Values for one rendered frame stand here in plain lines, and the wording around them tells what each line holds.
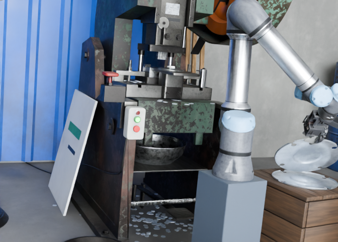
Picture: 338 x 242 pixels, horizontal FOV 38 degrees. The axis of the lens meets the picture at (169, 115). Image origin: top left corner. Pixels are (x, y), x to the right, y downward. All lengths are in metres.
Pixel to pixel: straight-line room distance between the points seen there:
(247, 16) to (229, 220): 0.70
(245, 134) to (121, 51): 1.03
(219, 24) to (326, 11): 2.05
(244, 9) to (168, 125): 0.73
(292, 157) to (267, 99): 1.98
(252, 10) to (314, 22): 2.75
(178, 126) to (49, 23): 1.47
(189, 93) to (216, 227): 0.81
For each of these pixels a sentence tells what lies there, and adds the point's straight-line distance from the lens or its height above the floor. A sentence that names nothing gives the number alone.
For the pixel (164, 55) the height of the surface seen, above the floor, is 0.84.
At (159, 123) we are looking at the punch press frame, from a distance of 2.20.
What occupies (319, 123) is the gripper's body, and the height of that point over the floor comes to 0.64.
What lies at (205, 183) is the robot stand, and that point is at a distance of 1.79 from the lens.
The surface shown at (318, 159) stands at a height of 0.44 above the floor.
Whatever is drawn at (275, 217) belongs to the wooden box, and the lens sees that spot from 2.18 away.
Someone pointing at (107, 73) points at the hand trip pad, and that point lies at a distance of 2.06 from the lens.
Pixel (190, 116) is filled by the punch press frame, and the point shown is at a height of 0.58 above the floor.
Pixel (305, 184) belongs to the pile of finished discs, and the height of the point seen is 0.35.
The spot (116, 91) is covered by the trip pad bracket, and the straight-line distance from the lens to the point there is 2.09.
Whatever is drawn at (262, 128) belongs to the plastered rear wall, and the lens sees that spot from 4.24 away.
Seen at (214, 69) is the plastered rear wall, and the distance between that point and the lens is 3.90.
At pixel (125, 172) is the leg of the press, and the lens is 2.13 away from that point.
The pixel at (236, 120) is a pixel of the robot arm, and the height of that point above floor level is 0.66.
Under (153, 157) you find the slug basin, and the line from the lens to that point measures 2.34.
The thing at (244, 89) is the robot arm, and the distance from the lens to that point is 1.86.
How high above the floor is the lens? 0.91
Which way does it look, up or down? 8 degrees down
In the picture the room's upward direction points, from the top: 5 degrees clockwise
